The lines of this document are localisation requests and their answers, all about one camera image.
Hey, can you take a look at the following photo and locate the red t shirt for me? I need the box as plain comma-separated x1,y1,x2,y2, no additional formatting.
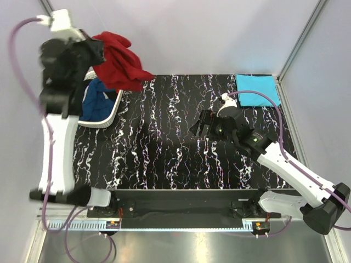
93,31,154,92

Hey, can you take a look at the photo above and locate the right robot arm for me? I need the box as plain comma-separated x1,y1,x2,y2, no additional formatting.
190,110,350,235

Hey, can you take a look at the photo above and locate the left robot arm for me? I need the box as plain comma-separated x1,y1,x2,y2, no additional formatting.
29,38,112,207

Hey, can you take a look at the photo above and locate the blue t shirt in basket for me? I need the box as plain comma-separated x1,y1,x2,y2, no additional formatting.
80,78,117,122

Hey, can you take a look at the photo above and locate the folded cyan t shirt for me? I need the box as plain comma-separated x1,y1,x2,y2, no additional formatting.
236,75,280,107

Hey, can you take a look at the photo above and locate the white perforated laundry basket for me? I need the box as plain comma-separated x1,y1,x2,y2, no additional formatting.
78,70,123,129

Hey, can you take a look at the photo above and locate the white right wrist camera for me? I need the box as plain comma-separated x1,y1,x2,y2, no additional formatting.
217,93,237,118

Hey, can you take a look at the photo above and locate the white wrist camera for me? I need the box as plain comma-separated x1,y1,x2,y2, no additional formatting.
36,9,86,42
217,93,237,118

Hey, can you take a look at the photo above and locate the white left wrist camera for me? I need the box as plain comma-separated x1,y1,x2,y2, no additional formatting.
36,9,86,42

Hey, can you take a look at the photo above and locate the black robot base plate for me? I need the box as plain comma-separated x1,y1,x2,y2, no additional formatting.
87,189,265,219

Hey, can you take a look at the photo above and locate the aluminium rail with connectors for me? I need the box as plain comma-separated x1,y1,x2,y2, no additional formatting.
48,219,271,236

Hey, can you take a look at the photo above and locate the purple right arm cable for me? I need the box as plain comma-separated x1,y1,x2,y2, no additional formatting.
229,90,351,238

